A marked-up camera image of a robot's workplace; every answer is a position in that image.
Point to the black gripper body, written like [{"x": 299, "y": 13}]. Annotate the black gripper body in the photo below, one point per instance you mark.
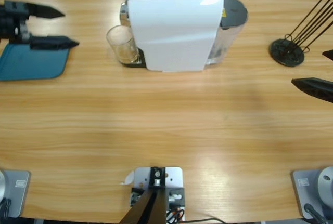
[{"x": 11, "y": 21}]

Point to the white mounting block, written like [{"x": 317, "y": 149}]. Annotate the white mounting block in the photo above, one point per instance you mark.
[{"x": 173, "y": 176}]

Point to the black capsule holder with rods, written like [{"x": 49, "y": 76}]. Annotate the black capsule holder with rods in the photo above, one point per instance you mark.
[{"x": 282, "y": 55}]

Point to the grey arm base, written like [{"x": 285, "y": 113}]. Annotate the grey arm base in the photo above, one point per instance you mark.
[
  {"x": 304, "y": 192},
  {"x": 18, "y": 192}
]

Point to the white capsule coffee machine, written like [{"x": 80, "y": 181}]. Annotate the white capsule coffee machine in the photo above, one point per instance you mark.
[{"x": 171, "y": 31}]

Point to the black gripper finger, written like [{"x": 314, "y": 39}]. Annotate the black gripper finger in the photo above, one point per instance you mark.
[
  {"x": 45, "y": 11},
  {"x": 317, "y": 89},
  {"x": 52, "y": 42},
  {"x": 329, "y": 55}
]

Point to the clear glass cup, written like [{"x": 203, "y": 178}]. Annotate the clear glass cup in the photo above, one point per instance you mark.
[{"x": 122, "y": 44}]

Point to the clear water tank black lid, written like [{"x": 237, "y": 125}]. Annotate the clear water tank black lid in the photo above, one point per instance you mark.
[{"x": 234, "y": 11}]

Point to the yellow warning sticker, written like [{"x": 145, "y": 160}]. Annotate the yellow warning sticker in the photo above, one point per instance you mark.
[{"x": 224, "y": 13}]

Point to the white tape piece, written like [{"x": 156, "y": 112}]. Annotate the white tape piece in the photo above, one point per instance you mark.
[{"x": 128, "y": 178}]

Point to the metal drip tray grate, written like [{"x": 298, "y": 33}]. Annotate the metal drip tray grate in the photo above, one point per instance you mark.
[{"x": 139, "y": 63}]

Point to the teal plastic tray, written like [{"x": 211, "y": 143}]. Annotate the teal plastic tray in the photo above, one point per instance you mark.
[{"x": 31, "y": 63}]

